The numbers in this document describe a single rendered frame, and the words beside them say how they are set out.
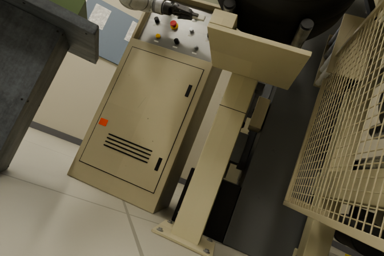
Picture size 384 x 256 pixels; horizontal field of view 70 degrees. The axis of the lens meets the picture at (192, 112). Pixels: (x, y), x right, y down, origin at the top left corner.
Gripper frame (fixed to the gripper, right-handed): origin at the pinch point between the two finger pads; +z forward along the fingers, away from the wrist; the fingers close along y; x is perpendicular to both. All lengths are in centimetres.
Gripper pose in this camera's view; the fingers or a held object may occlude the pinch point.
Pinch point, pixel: (198, 16)
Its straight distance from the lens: 157.1
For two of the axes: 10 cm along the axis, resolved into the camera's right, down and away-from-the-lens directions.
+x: -3.7, 9.1, -1.8
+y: 1.2, 2.4, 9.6
